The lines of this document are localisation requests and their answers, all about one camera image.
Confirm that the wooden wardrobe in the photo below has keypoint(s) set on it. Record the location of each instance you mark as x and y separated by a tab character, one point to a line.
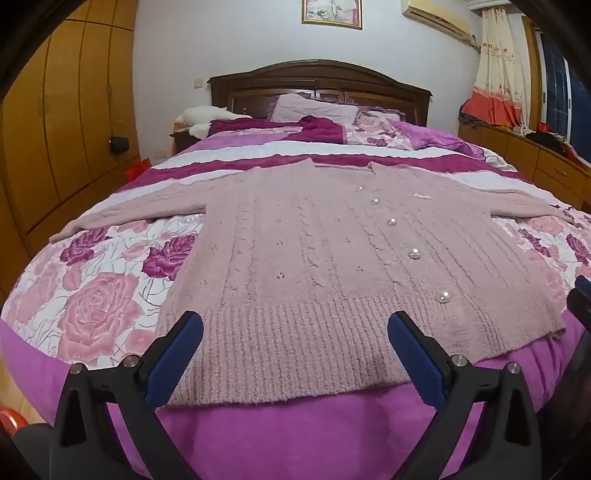
60	115

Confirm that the red bag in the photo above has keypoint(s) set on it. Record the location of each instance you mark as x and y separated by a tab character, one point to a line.
137	170

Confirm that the purple crumpled blanket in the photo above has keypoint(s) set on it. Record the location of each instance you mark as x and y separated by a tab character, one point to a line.
434	138

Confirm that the magenta folded quilt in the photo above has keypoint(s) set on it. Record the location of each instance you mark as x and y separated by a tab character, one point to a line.
258	127

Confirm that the floral pillow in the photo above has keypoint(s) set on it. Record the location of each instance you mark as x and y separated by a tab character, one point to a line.
374	131

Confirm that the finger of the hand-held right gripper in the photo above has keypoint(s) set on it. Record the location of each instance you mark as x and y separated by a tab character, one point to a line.
582	302

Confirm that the cream and orange curtain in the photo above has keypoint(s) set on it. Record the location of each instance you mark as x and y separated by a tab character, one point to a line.
496	69

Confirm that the lilac pillow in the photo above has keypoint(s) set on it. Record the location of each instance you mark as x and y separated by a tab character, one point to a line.
309	108

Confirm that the dark wooden headboard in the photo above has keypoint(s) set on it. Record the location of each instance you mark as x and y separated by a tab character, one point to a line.
323	74

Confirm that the gold framed wall picture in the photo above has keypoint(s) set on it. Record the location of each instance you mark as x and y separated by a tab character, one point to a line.
331	13

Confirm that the white plush toy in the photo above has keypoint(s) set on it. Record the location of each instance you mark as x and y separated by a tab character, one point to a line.
205	115

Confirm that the dark wooden nightstand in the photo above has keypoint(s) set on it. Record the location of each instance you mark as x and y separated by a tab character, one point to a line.
182	141

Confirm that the dark clothes pile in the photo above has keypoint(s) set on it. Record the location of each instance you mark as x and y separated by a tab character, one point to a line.
547	141

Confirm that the white air conditioner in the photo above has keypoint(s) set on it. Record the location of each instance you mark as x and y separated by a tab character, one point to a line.
438	16

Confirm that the floral pink bedspread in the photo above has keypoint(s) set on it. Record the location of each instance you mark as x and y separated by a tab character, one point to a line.
101	300

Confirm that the window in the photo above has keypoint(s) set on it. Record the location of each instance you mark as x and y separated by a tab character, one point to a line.
554	83

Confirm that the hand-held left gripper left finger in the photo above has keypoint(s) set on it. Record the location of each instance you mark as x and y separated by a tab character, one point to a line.
173	362

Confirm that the red plastic stool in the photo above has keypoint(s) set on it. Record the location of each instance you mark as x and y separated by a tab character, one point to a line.
10	420

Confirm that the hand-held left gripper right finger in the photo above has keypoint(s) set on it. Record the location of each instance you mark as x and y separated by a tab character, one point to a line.
415	362

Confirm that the pink knitted cardigan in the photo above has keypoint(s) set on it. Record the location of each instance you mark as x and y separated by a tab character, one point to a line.
300	258

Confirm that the low wooden cabinet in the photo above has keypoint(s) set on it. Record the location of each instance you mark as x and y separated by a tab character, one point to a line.
521	150

